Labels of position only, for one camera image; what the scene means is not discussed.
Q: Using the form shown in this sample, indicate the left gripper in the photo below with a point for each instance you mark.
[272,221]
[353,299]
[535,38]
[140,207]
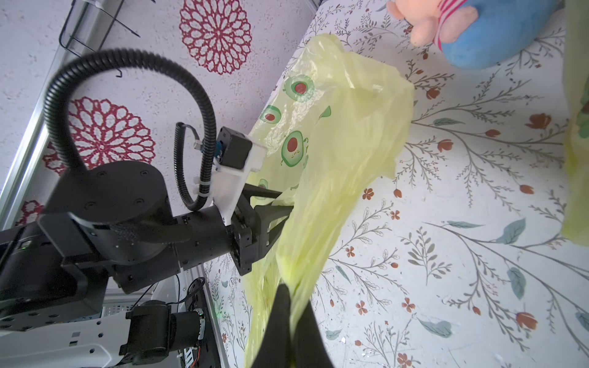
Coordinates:
[256,229]

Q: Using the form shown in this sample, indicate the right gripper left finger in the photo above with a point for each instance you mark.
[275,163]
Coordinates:
[275,350]

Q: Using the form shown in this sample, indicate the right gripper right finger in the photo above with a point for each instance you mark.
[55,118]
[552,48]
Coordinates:
[307,345]

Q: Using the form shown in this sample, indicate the green avocado plastic bag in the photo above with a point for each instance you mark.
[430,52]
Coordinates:
[342,119]
[575,83]

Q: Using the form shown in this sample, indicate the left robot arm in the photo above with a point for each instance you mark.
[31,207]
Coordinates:
[115,224]

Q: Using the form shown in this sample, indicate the pink plush doll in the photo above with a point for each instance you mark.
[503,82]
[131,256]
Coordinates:
[474,34]

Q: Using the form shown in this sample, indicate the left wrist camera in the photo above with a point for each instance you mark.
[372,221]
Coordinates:
[239,156]

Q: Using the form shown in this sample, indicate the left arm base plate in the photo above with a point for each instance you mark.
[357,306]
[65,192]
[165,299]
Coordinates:
[205,352]

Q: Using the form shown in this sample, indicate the black wire wall rack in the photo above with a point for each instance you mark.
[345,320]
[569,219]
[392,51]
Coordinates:
[87,27]

